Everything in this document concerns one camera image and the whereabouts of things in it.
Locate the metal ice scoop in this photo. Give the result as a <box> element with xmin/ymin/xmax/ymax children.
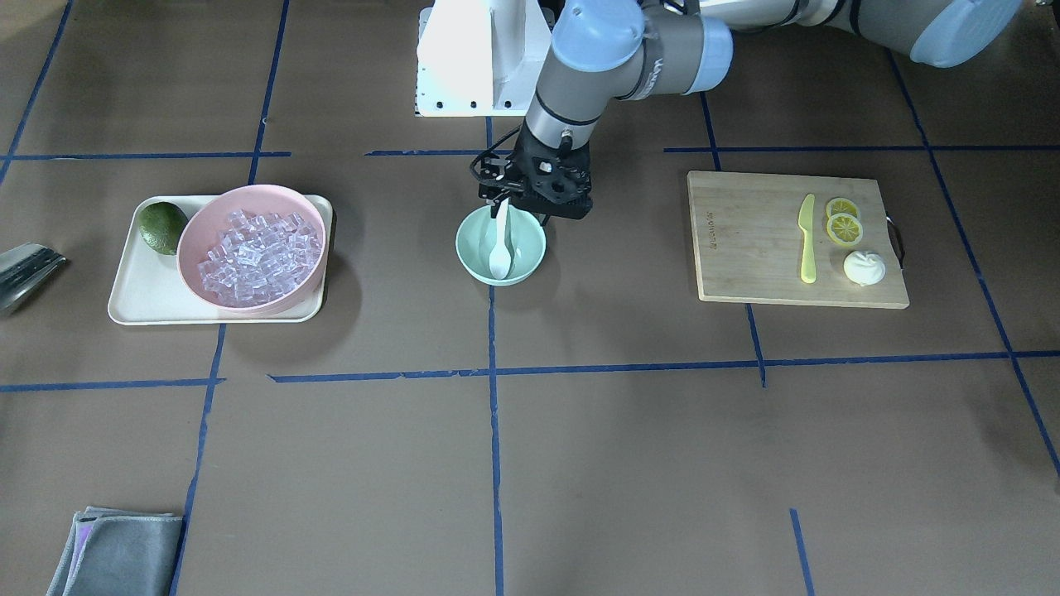
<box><xmin>1</xmin><ymin>243</ymin><xmax>69</xmax><ymax>318</ymax></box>

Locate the pink bowl of ice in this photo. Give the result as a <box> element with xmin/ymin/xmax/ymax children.
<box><xmin>176</xmin><ymin>185</ymin><xmax>330</xmax><ymax>318</ymax></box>

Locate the white plastic spoon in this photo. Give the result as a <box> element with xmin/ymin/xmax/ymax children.
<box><xmin>488</xmin><ymin>199</ymin><xmax>513</xmax><ymax>281</ymax></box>

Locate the lemon slice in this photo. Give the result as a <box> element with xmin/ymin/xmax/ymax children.
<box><xmin>826</xmin><ymin>197</ymin><xmax>862</xmax><ymax>220</ymax></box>
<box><xmin>825</xmin><ymin>214</ymin><xmax>864</xmax><ymax>248</ymax></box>

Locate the yellow plastic knife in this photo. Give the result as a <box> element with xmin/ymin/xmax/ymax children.
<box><xmin>797</xmin><ymin>194</ymin><xmax>817</xmax><ymax>284</ymax></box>

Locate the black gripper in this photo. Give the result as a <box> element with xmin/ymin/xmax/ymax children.
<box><xmin>470</xmin><ymin>125</ymin><xmax>593</xmax><ymax>223</ymax></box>

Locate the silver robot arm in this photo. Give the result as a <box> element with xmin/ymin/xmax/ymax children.
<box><xmin>470</xmin><ymin>1</ymin><xmax>1021</xmax><ymax>220</ymax></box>

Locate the mint green bowl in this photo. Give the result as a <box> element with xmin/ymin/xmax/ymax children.
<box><xmin>455</xmin><ymin>206</ymin><xmax>547</xmax><ymax>286</ymax></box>

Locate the bamboo cutting board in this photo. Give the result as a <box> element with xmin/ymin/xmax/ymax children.
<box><xmin>687</xmin><ymin>171</ymin><xmax>909</xmax><ymax>310</ymax></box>

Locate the green lime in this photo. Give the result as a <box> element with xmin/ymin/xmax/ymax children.
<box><xmin>137</xmin><ymin>201</ymin><xmax>189</xmax><ymax>256</ymax></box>

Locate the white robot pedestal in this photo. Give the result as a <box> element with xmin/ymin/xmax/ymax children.
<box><xmin>414</xmin><ymin>1</ymin><xmax>563</xmax><ymax>118</ymax></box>

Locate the folded grey cloth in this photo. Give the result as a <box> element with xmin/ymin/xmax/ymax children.
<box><xmin>46</xmin><ymin>506</ymin><xmax>183</xmax><ymax>595</ymax></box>

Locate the beige serving tray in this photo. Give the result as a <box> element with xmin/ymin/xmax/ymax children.
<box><xmin>108</xmin><ymin>194</ymin><xmax>334</xmax><ymax>325</ymax></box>

